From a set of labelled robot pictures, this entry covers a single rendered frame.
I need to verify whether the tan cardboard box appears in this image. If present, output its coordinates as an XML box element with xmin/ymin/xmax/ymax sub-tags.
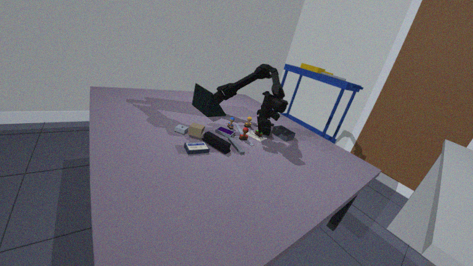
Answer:
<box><xmin>188</xmin><ymin>123</ymin><xmax>205</xmax><ymax>138</ymax></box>

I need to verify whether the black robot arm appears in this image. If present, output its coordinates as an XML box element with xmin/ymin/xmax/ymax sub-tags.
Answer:
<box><xmin>214</xmin><ymin>64</ymin><xmax>288</xmax><ymax>121</ymax></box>

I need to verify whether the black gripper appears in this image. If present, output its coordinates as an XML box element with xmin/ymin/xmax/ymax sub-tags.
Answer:
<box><xmin>257</xmin><ymin>105</ymin><xmax>273</xmax><ymax>133</ymax></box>

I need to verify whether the white inspection card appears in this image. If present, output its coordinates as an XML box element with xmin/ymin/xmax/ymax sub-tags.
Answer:
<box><xmin>246</xmin><ymin>131</ymin><xmax>267</xmax><ymax>142</ymax></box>

